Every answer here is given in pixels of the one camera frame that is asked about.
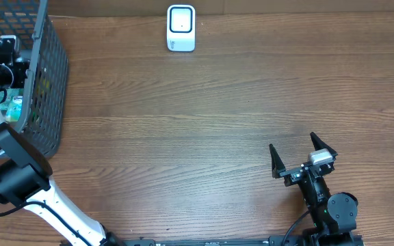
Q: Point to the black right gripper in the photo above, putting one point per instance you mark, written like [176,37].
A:
[293,174]

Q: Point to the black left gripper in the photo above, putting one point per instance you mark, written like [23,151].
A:
[23,67]

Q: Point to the teal tissue pack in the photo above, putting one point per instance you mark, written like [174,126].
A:
[13,112]

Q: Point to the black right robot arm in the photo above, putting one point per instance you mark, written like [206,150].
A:
[329,219]

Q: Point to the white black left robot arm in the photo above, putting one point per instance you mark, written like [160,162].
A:
[26,179]

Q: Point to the white barcode scanner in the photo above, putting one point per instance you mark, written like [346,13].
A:
[181,28]

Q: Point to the grey plastic mesh basket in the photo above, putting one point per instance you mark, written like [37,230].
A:
[44,93]

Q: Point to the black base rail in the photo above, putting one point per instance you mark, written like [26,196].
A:
[271,241]

